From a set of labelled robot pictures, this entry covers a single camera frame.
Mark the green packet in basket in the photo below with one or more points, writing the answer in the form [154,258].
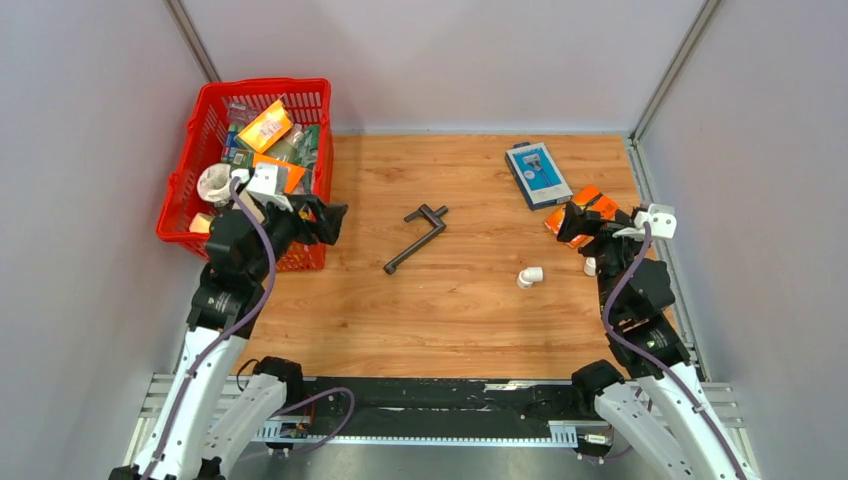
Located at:
[307,148]

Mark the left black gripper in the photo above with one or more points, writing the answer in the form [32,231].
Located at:
[328,218]

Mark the orange product package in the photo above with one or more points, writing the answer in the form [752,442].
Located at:
[590,198]

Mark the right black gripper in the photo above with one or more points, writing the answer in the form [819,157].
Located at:
[587,223]

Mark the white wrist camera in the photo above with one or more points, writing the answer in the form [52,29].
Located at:
[656,221]
[267,186]

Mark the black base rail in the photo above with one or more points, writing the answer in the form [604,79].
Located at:
[451,408]

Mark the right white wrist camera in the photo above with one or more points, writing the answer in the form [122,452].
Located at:
[656,221]

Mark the blue product box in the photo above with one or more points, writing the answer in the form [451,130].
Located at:
[537,175]

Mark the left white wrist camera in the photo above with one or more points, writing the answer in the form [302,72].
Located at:
[267,186]

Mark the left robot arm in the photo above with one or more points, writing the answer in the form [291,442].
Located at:
[186,441]

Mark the white tape roll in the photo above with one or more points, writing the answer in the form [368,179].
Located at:
[213,184]

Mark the red plastic basket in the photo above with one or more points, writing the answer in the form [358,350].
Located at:
[308,99]

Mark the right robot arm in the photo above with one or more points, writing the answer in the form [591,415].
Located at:
[651,393]

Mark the small white pipe cap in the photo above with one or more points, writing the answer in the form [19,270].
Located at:
[590,267]

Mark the orange green box in basket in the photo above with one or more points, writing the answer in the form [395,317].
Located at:
[244,159]

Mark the white PVC elbow fitting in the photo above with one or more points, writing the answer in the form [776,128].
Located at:
[529,276]

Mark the yellow orange box in basket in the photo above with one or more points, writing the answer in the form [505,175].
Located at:
[266,129]

